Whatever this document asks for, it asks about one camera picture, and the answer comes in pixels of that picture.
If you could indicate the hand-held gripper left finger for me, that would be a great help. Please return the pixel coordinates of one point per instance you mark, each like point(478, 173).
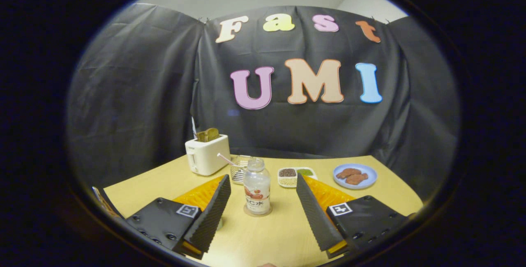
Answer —
point(207, 222)

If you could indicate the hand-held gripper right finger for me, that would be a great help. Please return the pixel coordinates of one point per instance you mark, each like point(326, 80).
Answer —
point(318, 222)

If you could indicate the round printed brown coaster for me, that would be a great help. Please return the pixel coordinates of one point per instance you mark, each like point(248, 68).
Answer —
point(268, 213)

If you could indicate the clear juice bottle cherry label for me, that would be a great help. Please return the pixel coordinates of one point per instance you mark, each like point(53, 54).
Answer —
point(257, 189)

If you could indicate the wooden table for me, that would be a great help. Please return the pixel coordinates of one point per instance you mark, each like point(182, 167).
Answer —
point(271, 238)

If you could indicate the white divided dish with beans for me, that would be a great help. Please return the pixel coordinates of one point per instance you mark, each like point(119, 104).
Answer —
point(287, 175)

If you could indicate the brown meat piece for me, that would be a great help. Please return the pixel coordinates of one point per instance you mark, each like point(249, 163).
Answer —
point(348, 172)
point(356, 179)

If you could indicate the pink striped straw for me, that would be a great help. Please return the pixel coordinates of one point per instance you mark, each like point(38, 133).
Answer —
point(225, 159)

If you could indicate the white toaster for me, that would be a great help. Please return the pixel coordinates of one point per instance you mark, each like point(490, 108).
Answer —
point(205, 157)

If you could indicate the light blue plate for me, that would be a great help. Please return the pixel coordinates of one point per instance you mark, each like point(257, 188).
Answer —
point(367, 171)

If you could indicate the brown toast slice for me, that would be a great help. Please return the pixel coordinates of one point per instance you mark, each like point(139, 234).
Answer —
point(207, 134)

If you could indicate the black backdrop cloth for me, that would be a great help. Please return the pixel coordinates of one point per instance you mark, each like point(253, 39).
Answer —
point(131, 94)

